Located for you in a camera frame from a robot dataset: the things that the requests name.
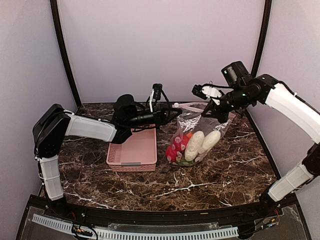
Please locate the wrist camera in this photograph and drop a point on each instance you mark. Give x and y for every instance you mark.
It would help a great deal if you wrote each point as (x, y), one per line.
(154, 97)
(206, 91)

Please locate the black frame post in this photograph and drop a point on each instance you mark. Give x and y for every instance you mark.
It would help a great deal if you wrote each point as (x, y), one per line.
(262, 37)
(63, 52)

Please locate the left black frame post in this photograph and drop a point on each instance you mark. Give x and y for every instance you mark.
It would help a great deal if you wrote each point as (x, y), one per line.
(63, 52)

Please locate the pale green radish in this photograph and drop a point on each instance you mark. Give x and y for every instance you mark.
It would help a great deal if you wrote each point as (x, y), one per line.
(209, 141)

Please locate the white slotted cable duct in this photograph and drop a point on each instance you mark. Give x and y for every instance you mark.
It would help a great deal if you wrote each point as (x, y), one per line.
(117, 231)

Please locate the clear zip top bag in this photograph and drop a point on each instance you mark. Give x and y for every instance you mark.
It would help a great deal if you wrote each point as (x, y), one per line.
(191, 121)

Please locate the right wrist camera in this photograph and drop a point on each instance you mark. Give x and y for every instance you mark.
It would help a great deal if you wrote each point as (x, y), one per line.
(206, 91)

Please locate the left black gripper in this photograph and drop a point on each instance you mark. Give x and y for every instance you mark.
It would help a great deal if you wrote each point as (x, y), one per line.
(158, 117)

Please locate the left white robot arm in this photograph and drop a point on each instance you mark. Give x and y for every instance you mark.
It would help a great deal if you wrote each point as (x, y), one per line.
(59, 124)

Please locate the right black frame post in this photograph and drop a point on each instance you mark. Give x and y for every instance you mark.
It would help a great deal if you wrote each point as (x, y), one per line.
(262, 37)

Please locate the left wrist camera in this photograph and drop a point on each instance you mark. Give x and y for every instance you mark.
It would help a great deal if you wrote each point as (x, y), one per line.
(154, 97)

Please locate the red pomegranate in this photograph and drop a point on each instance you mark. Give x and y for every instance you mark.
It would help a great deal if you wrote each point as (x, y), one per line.
(180, 143)

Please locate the pink perforated plastic basket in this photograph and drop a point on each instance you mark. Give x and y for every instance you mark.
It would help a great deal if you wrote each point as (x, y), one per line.
(137, 154)

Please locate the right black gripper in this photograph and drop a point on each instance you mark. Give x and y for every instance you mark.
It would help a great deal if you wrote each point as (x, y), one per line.
(216, 112)

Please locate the white wrinkled radish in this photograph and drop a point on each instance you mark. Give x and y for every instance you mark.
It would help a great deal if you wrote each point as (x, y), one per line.
(193, 146)

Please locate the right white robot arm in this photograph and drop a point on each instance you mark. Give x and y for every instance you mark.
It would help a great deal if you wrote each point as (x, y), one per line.
(305, 120)

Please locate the red tomato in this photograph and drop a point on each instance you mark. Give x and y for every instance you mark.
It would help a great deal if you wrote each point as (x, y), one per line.
(171, 153)

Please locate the black front rail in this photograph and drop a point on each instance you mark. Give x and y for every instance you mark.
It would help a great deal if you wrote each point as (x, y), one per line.
(93, 216)

